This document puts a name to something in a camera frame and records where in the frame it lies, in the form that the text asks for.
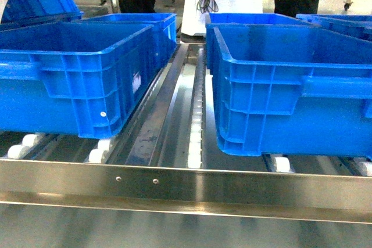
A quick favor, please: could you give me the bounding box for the stainless steel shelf rack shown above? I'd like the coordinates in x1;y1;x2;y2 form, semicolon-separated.
1;44;371;224

